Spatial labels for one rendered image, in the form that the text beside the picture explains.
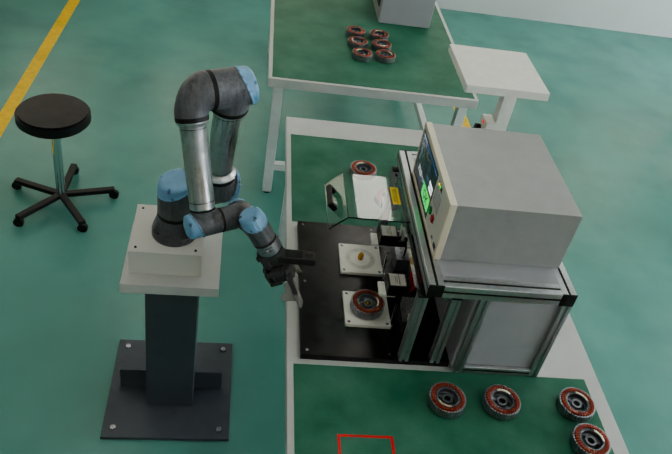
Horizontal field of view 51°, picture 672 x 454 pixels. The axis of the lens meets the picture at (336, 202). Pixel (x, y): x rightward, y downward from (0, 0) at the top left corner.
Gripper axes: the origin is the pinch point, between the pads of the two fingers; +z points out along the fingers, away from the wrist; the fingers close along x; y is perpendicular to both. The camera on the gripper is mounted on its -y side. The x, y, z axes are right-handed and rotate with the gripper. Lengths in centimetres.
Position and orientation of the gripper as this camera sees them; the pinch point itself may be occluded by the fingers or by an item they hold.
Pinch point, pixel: (303, 290)
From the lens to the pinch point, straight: 228.8
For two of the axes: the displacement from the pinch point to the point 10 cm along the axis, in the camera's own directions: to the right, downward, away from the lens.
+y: -9.3, 3.2, 1.8
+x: 0.6, 6.1, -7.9
